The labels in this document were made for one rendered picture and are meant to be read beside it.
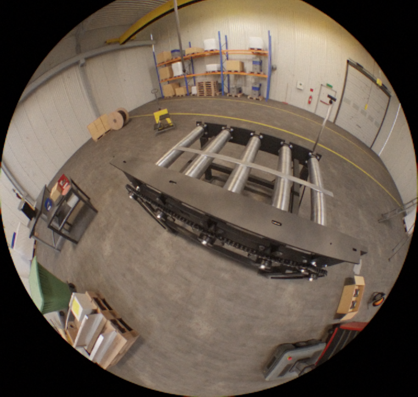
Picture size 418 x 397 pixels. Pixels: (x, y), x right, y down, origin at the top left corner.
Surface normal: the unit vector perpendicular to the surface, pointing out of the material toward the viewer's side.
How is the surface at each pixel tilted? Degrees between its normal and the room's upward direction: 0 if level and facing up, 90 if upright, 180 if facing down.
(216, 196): 0
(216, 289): 0
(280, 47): 90
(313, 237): 0
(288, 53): 90
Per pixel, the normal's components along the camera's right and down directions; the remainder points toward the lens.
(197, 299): -0.07, -0.62
